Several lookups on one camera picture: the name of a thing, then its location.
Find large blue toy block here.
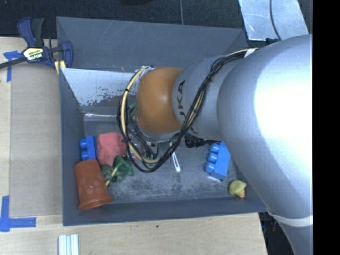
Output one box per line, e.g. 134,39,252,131
204,141,232,181

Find dark green knotted rope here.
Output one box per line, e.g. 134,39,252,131
100,164,128,187

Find green clear plastic ring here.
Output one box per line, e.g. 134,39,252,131
113,155,135,177

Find pale wood flat board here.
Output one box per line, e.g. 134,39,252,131
8,64,64,218

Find red-brown plastic cup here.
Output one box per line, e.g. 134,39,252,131
74,159,113,210

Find small blue toy block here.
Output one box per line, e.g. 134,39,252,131
79,134,98,162

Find grey metal bin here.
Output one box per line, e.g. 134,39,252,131
55,16,268,227

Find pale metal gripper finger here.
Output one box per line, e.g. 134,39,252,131
172,152,182,173

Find yellow-green toy figure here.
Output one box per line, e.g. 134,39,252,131
228,179,248,199

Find pink sponge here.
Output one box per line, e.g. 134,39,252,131
96,132,128,167

